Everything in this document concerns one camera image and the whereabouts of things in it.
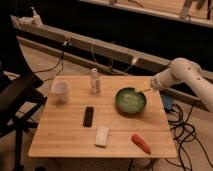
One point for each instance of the wooden table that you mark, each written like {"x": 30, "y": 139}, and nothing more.
{"x": 61, "y": 133}

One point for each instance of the white sponge block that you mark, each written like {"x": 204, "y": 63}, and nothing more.
{"x": 101, "y": 137}

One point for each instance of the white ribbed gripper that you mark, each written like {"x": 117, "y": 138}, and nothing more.
{"x": 155, "y": 84}

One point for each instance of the white object on beam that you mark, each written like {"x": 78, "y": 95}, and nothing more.
{"x": 34, "y": 20}

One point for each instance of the long wooden beam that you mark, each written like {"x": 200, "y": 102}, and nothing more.
{"x": 112, "y": 51}

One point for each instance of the white cable plug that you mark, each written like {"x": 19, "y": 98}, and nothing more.
{"x": 134, "y": 61}

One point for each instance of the green bowl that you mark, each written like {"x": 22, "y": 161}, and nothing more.
{"x": 130, "y": 102}

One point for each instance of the white ceramic cup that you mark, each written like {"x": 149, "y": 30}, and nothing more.
{"x": 61, "y": 90}

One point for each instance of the orange carrot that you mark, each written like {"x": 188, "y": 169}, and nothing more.
{"x": 141, "y": 143}

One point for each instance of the blue box on floor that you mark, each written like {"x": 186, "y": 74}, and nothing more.
{"x": 167, "y": 102}

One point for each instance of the black chair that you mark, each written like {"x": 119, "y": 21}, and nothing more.
{"x": 12, "y": 97}

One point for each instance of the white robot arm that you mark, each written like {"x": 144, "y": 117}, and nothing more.
{"x": 182, "y": 70}

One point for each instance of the small white bottle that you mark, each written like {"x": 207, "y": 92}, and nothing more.
{"x": 95, "y": 81}

